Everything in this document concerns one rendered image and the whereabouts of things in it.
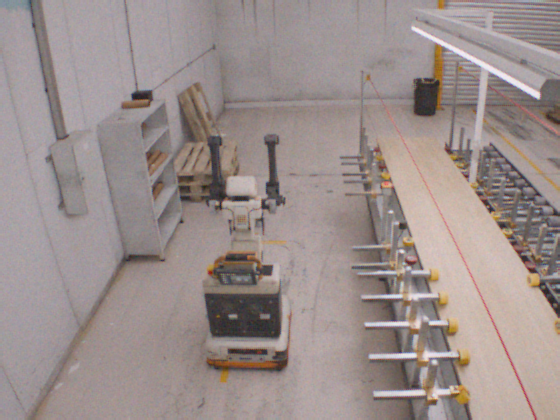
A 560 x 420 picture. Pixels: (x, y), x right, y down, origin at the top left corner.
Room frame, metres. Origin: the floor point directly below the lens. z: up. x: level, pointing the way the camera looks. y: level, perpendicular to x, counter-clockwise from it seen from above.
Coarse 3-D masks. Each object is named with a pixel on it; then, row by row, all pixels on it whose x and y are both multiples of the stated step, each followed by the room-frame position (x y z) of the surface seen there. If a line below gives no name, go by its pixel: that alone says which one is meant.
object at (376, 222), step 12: (360, 168) 4.90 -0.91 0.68; (372, 204) 3.95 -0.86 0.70; (372, 216) 3.71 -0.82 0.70; (372, 228) 3.61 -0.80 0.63; (384, 252) 3.10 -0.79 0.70; (396, 312) 2.37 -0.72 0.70; (396, 336) 2.18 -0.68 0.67; (408, 372) 1.83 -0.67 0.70; (408, 384) 1.74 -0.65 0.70; (420, 384) 1.73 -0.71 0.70
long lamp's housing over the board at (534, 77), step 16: (432, 32) 3.21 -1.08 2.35; (448, 32) 2.96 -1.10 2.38; (464, 48) 2.47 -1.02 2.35; (480, 48) 2.26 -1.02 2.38; (496, 64) 1.98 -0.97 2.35; (512, 64) 1.84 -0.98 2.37; (528, 64) 1.81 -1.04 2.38; (528, 80) 1.64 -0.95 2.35; (544, 80) 1.54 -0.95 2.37; (544, 96) 1.53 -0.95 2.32
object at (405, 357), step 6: (372, 354) 1.74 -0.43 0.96; (378, 354) 1.73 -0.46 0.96; (384, 354) 1.73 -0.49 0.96; (390, 354) 1.73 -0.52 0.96; (396, 354) 1.72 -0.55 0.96; (402, 354) 1.72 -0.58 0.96; (408, 354) 1.72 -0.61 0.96; (414, 354) 1.71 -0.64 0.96; (432, 354) 1.70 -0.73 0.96; (438, 354) 1.70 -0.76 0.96; (444, 354) 1.69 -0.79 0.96; (450, 354) 1.69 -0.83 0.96; (456, 354) 1.68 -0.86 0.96; (372, 360) 1.71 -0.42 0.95; (378, 360) 1.71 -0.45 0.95; (384, 360) 1.70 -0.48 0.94; (390, 360) 1.70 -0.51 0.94; (396, 360) 1.70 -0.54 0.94; (402, 360) 1.70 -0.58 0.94; (408, 360) 1.69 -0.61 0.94; (414, 360) 1.69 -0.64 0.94; (438, 360) 1.68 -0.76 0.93; (444, 360) 1.68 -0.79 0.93; (450, 360) 1.67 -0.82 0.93
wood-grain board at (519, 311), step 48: (384, 144) 5.06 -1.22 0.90; (432, 144) 5.00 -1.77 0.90; (432, 192) 3.73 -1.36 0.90; (432, 240) 2.91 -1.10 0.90; (480, 240) 2.87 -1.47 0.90; (432, 288) 2.33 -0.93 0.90; (480, 288) 2.29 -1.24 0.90; (528, 288) 2.25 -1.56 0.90; (480, 336) 1.86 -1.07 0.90; (528, 336) 1.82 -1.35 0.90; (480, 384) 1.52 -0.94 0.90; (528, 384) 1.48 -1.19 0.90
